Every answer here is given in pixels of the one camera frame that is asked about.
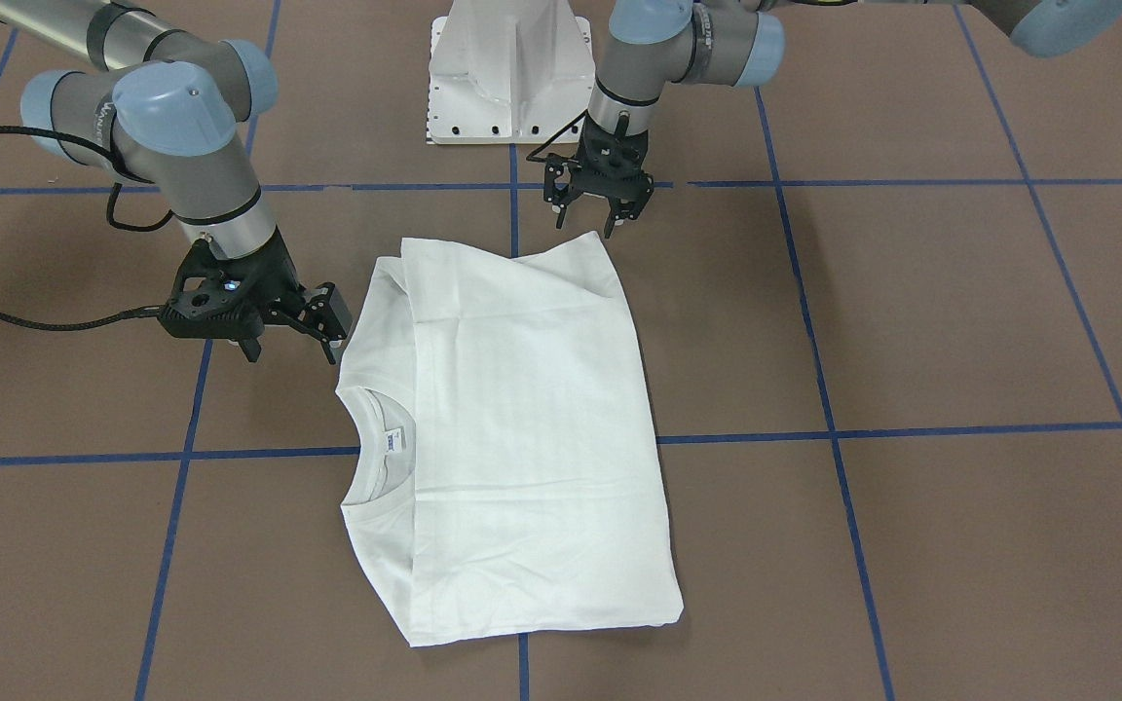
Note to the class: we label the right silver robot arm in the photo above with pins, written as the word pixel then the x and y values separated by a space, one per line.
pixel 162 107

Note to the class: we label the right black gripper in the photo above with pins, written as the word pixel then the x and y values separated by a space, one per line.
pixel 276 278

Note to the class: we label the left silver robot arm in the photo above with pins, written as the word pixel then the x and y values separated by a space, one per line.
pixel 652 44

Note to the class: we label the white long-sleeve printed shirt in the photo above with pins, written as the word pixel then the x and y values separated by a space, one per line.
pixel 508 478

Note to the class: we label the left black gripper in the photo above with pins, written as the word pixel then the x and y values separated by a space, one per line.
pixel 564 182

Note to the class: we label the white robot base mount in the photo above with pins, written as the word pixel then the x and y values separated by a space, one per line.
pixel 508 73

